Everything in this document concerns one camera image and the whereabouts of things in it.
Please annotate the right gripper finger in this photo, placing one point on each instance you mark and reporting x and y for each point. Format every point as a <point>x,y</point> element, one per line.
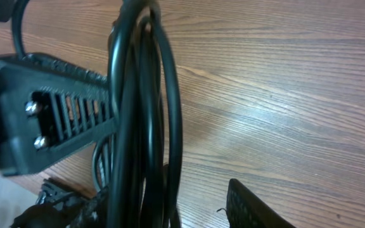
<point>245,210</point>

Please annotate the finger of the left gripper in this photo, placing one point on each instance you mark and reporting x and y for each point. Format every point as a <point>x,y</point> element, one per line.
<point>49,109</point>
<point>59,205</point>

